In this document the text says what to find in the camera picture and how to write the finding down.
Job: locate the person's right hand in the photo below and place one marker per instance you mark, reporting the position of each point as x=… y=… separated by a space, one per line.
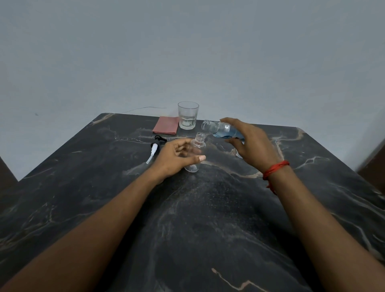
x=255 y=144

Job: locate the red thread wristband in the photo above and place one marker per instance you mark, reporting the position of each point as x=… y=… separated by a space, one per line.
x=275 y=169

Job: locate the clear bottle with blue liquid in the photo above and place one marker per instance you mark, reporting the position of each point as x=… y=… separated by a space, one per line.
x=219 y=130

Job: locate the person's left forearm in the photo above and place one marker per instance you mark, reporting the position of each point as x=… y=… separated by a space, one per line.
x=78 y=234

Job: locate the folded pink cloth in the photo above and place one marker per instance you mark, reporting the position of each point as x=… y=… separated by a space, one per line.
x=166 y=125

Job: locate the person's left hand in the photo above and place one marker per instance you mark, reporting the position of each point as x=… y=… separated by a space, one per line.
x=170 y=161

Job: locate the dark brown furniture piece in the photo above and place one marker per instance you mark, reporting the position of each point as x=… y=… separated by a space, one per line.
x=6 y=177
x=373 y=165

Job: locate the black pump with white tube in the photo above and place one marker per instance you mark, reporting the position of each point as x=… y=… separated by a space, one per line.
x=155 y=147

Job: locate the person's right forearm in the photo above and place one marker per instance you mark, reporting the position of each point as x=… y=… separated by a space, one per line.
x=324 y=237

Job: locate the small clear bottle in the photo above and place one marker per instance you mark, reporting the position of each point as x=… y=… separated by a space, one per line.
x=197 y=150

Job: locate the person's right thumb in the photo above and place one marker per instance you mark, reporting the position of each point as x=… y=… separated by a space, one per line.
x=235 y=146

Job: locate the clear glass tumbler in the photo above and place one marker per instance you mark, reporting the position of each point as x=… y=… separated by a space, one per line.
x=188 y=115

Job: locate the person's left thumb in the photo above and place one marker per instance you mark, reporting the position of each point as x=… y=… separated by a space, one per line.
x=194 y=159

